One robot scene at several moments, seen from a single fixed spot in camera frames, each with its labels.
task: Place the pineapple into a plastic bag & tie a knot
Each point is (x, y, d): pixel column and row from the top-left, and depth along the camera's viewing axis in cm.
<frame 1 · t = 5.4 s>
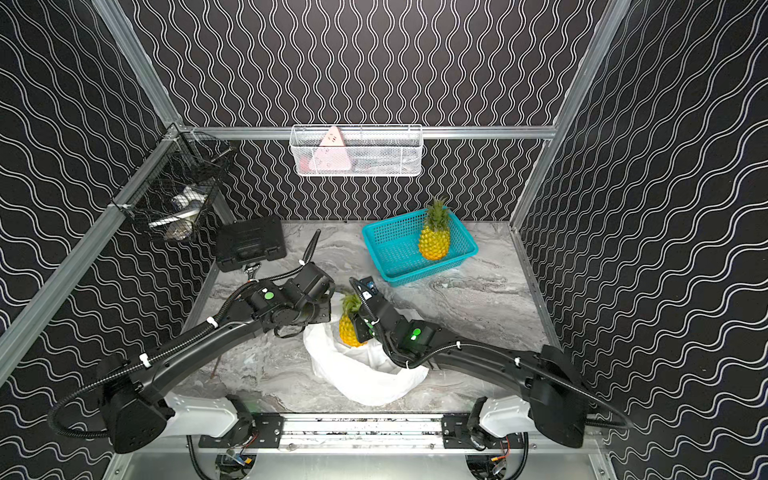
left hand: (326, 305, 77), fingers closed
right hand: (356, 310, 78), fingers open
white plastic bag: (363, 374, 75), point 12 cm above the table
rear pineapple: (434, 237, 102), point 13 cm above the table
teal plastic basket: (394, 247, 116), on the table
black tool case: (245, 241, 110), point 6 cm above the table

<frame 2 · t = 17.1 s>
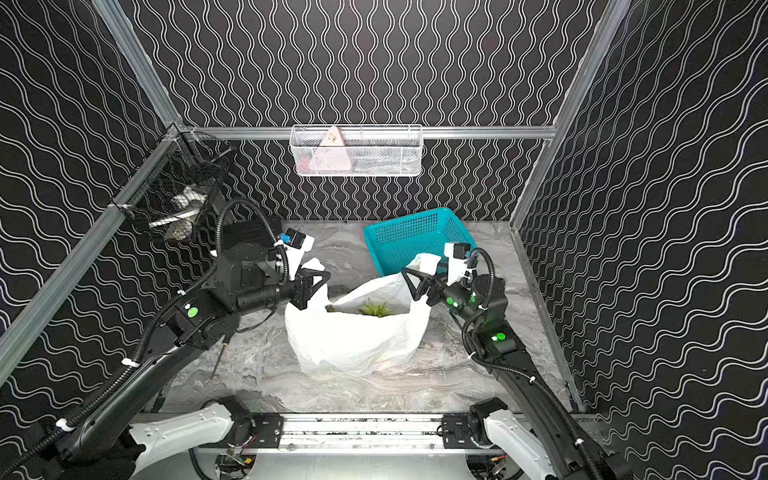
left hand: (327, 269, 63), fingers closed
right hand: (415, 264, 70), fingers open
white plastic bag: (375, 327, 71), point 23 cm above the table
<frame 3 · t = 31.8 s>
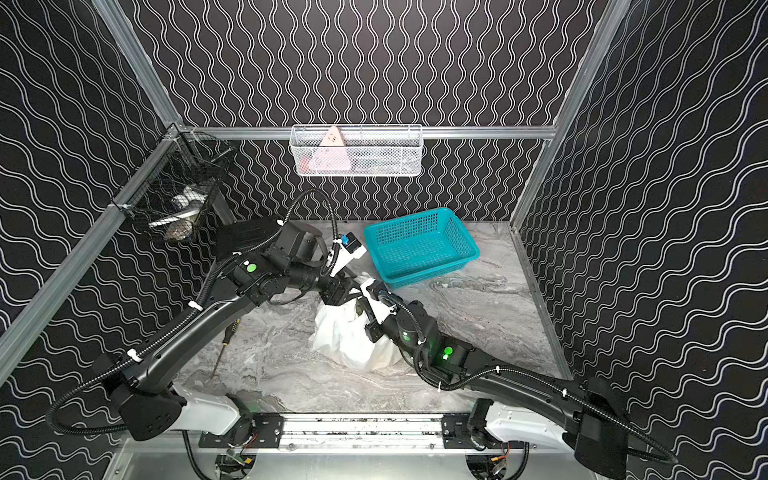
left hand: (358, 277, 68), fingers open
right hand: (361, 294, 70), fingers closed
white plastic bag: (345, 336, 73), point 20 cm above the table
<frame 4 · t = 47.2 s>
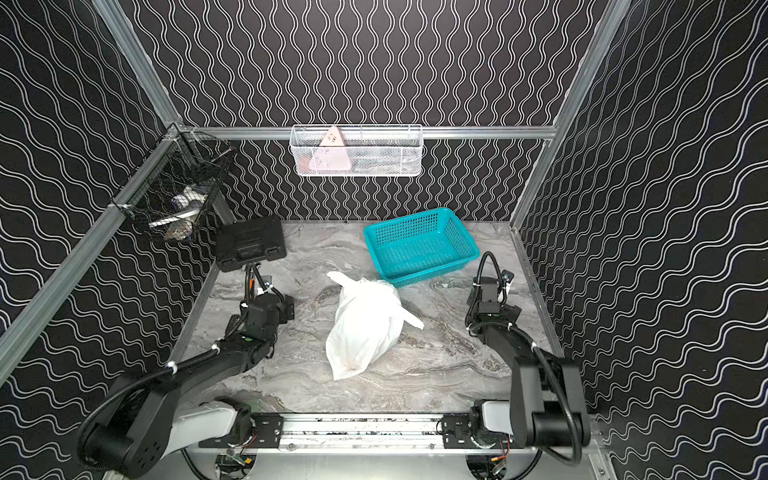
left hand: (267, 293, 88), fingers open
right hand: (497, 298, 90), fingers open
white plastic bag: (370, 319, 73), point 21 cm above the table
